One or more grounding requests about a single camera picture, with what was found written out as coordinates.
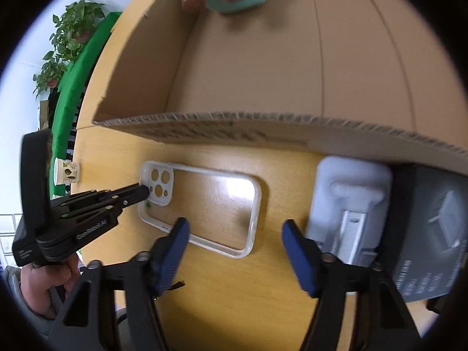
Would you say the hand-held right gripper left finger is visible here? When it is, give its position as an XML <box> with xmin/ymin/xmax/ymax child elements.
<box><xmin>47</xmin><ymin>217</ymin><xmax>191</xmax><ymax>351</ymax></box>

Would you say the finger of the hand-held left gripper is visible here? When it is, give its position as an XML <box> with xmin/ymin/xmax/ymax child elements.
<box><xmin>50</xmin><ymin>184</ymin><xmax>149</xmax><ymax>210</ymax></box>
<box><xmin>50</xmin><ymin>195</ymin><xmax>147</xmax><ymax>224</ymax></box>

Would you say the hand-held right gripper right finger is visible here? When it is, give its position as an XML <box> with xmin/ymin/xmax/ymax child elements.
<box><xmin>281</xmin><ymin>219</ymin><xmax>421</xmax><ymax>351</ymax></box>

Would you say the clear white phone case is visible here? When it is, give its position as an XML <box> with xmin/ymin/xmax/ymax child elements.
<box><xmin>137</xmin><ymin>160</ymin><xmax>262</xmax><ymax>260</ymax></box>

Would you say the light blue phone stand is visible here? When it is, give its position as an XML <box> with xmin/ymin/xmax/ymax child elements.
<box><xmin>305</xmin><ymin>156</ymin><xmax>393</xmax><ymax>266</ymax></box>

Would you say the black charger box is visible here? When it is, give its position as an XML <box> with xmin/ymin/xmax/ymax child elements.
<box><xmin>389</xmin><ymin>163</ymin><xmax>468</xmax><ymax>304</ymax></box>

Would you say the person's left forearm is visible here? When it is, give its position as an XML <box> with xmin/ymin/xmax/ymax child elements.
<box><xmin>2</xmin><ymin>265</ymin><xmax>59</xmax><ymax>337</ymax></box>

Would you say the person's left hand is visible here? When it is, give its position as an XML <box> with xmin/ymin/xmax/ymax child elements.
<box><xmin>20</xmin><ymin>257</ymin><xmax>80</xmax><ymax>320</ymax></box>

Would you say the small patterned cup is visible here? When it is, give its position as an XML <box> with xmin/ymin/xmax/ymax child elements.
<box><xmin>54</xmin><ymin>158</ymin><xmax>81</xmax><ymax>185</ymax></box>

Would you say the small brown cardboard box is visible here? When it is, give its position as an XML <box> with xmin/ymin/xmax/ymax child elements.
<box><xmin>38</xmin><ymin>100</ymin><xmax>50</xmax><ymax>132</ymax></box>

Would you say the black chair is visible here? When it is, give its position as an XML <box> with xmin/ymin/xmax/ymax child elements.
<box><xmin>66</xmin><ymin>80</ymin><xmax>86</xmax><ymax>158</ymax></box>

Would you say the small potted green plant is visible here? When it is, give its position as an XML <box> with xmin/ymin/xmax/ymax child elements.
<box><xmin>33</xmin><ymin>58</ymin><xmax>70</xmax><ymax>99</ymax></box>

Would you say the green table cloth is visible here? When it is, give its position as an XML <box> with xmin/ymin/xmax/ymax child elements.
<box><xmin>49</xmin><ymin>11</ymin><xmax>123</xmax><ymax>196</ymax></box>

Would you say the large potted green plant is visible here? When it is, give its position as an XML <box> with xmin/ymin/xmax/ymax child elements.
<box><xmin>49</xmin><ymin>0</ymin><xmax>106</xmax><ymax>63</ymax></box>

